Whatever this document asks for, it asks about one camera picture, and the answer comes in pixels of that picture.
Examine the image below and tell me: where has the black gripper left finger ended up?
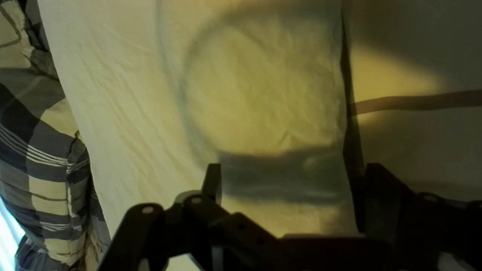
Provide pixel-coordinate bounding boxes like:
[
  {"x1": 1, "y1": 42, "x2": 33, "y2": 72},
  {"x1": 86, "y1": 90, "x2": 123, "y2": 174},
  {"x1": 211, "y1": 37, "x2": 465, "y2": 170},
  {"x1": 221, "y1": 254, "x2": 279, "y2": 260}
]
[{"x1": 96, "y1": 162, "x2": 303, "y2": 271}]

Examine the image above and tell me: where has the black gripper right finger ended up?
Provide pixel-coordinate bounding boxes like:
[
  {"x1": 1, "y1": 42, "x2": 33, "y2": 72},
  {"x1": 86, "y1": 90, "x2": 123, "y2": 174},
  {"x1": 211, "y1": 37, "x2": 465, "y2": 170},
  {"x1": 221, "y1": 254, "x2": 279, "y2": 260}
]
[{"x1": 364, "y1": 162, "x2": 482, "y2": 271}]

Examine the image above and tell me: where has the plaid pillow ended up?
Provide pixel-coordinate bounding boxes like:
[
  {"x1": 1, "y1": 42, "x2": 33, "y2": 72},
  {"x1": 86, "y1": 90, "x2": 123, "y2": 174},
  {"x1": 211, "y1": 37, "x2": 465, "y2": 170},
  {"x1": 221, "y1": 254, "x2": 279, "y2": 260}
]
[{"x1": 0, "y1": 0, "x2": 111, "y2": 271}]

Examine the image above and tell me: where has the cream blanket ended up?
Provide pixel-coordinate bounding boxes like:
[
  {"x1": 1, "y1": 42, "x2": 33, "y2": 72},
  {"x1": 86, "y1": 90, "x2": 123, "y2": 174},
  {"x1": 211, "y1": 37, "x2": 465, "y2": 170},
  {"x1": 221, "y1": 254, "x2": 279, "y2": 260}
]
[{"x1": 36, "y1": 0, "x2": 358, "y2": 239}]

